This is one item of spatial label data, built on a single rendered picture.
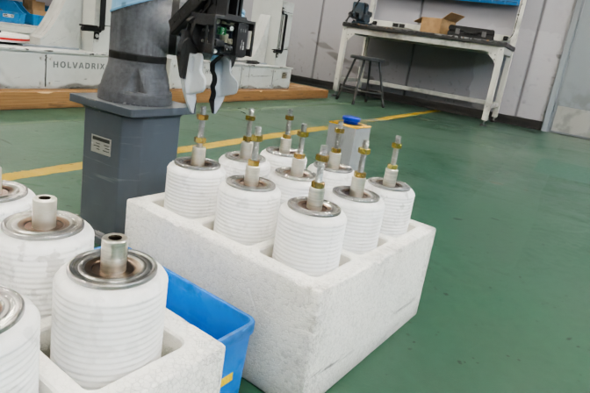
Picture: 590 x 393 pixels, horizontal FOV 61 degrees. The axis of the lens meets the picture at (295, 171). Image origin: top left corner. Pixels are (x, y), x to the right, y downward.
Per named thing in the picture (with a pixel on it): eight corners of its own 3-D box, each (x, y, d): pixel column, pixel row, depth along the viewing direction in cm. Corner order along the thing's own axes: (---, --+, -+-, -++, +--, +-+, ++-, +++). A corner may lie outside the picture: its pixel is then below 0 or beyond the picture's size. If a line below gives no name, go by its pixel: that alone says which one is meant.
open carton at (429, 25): (426, 35, 533) (430, 13, 527) (460, 39, 507) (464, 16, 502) (411, 32, 511) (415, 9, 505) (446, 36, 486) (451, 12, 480)
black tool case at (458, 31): (449, 37, 506) (451, 27, 504) (492, 43, 493) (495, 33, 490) (446, 35, 475) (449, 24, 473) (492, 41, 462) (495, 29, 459)
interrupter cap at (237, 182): (215, 184, 74) (216, 179, 74) (243, 175, 81) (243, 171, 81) (258, 197, 71) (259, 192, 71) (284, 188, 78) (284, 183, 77)
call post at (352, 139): (306, 251, 118) (327, 122, 110) (322, 244, 123) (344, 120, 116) (331, 261, 114) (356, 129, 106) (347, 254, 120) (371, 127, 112)
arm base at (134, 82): (81, 94, 103) (82, 45, 101) (136, 93, 116) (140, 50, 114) (133, 108, 96) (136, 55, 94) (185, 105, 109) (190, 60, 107)
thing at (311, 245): (340, 331, 73) (362, 216, 69) (291, 349, 67) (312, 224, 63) (298, 300, 80) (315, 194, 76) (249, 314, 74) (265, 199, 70)
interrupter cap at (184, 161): (164, 161, 82) (165, 157, 82) (202, 159, 87) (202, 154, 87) (191, 174, 77) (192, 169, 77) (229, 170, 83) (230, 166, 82)
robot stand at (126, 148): (62, 228, 110) (68, 92, 103) (128, 210, 126) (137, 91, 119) (122, 255, 102) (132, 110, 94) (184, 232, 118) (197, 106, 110)
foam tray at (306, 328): (118, 296, 86) (125, 198, 82) (263, 245, 118) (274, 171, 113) (298, 416, 65) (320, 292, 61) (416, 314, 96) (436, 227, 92)
